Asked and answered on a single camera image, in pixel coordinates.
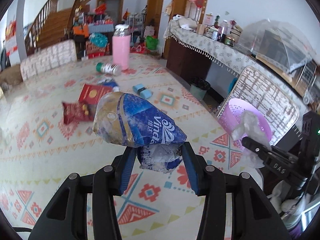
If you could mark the green cap plastic bottle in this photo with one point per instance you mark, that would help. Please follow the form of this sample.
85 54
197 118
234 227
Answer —
108 68

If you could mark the dark red snack bag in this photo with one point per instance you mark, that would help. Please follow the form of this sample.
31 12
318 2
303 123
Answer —
77 112

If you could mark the mesh food cover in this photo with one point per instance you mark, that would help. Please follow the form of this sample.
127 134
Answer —
251 37

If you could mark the small blue tissue packet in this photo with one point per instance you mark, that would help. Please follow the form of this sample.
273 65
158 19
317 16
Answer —
110 82

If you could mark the purple perforated waste basket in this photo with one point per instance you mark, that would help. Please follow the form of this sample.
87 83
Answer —
232 113

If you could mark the blue Vinda tissue pack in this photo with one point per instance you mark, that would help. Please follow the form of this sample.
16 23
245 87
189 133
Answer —
128 120

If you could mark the patterned far chair back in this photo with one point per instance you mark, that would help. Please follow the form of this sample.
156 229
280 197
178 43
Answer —
49 58

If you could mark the green floor trash bin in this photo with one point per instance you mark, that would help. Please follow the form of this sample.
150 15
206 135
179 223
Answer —
199 87

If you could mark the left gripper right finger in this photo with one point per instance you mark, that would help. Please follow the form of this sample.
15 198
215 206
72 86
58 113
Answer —
253 216

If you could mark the clear plastic bag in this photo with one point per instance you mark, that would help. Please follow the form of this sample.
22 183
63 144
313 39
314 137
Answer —
249 127

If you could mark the microwave oven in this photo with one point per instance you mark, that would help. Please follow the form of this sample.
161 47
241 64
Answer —
295 72

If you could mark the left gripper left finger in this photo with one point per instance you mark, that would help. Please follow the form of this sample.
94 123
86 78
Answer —
65 216

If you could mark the pink thermos bottle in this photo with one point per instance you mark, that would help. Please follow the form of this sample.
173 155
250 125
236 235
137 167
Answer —
121 46

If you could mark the grey gloved right hand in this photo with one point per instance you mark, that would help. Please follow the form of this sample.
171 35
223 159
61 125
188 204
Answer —
290 210

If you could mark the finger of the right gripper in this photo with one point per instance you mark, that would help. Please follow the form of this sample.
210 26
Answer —
270 158

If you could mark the wooden staircase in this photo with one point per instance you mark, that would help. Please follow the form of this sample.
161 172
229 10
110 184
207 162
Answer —
51 25

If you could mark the red book box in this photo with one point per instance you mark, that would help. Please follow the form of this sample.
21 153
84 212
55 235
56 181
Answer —
91 94

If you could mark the sideboard with leaf cloth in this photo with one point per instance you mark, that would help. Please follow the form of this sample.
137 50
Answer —
189 52

